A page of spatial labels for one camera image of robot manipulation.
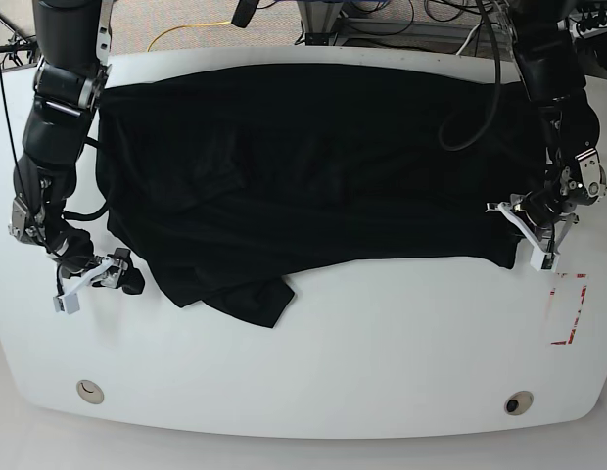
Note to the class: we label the red tape rectangle marker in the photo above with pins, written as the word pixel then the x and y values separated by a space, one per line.
pixel 565 306

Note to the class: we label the white power strip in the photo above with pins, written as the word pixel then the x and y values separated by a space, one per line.
pixel 589 21

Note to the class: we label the left table cable grommet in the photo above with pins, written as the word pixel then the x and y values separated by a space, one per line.
pixel 90 392

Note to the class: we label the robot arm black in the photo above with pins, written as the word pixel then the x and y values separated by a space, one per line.
pixel 74 38
pixel 543 50

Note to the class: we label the right table cable grommet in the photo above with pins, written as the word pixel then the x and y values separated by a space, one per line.
pixel 519 403

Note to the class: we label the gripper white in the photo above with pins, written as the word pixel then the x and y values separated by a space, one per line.
pixel 112 271
pixel 542 227

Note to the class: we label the black T-shirt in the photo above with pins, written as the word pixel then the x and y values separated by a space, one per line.
pixel 226 181

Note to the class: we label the table cable grommet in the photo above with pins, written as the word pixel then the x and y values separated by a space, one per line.
pixel 90 392
pixel 519 403

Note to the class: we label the aluminium table leg profile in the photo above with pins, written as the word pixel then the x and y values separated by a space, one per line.
pixel 318 19

